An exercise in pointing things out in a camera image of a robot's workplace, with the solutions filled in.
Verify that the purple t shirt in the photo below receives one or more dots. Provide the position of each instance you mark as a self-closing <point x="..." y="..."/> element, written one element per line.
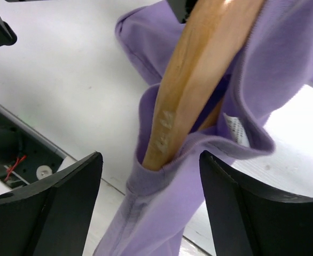
<point x="271" y="67"/>

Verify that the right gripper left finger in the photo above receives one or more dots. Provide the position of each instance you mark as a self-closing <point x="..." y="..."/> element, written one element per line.
<point x="51" y="216"/>

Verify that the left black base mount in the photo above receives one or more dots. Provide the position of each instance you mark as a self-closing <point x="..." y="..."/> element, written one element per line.
<point x="25" y="155"/>

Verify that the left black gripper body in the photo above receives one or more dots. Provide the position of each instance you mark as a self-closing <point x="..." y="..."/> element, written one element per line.
<point x="182" y="9"/>

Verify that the wooden clothes hanger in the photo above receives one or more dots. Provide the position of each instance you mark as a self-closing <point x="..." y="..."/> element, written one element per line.
<point x="214" y="33"/>

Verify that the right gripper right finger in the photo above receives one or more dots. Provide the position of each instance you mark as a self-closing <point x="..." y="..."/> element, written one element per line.
<point x="249" y="217"/>

